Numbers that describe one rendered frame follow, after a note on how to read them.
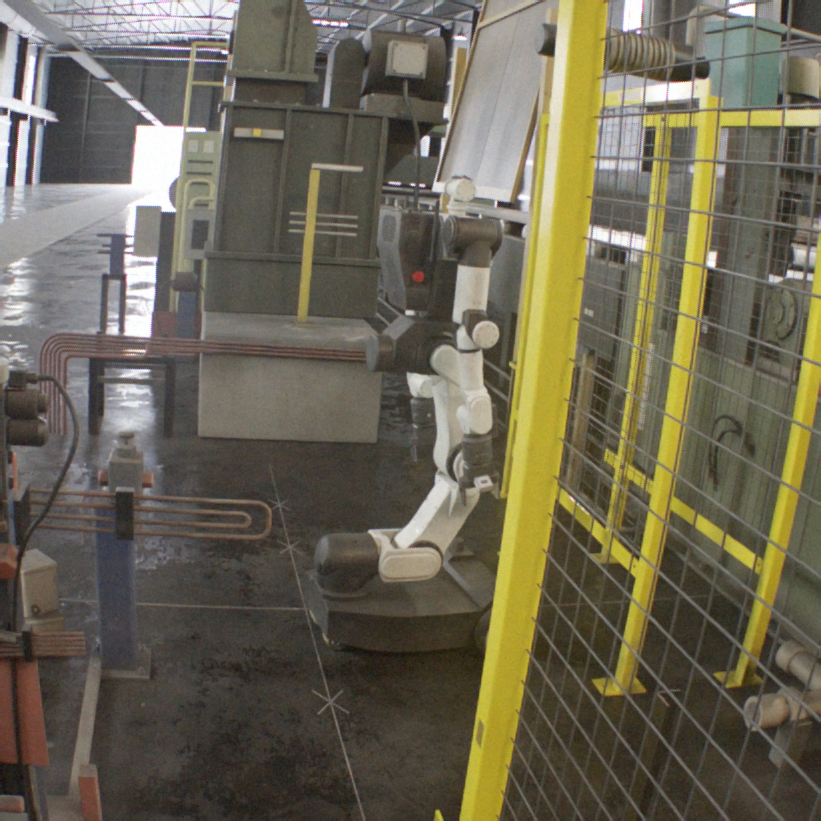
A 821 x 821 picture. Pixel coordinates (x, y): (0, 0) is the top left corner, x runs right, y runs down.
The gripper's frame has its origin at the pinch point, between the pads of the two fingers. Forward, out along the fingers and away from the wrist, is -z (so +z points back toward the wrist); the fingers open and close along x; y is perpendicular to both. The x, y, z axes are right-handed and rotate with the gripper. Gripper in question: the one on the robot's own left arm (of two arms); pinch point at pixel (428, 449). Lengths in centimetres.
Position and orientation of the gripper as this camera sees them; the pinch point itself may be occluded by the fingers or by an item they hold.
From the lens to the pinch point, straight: 322.9
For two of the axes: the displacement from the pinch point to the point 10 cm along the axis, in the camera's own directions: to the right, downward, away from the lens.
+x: 9.4, -1.8, 3.0
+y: -3.4, -2.4, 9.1
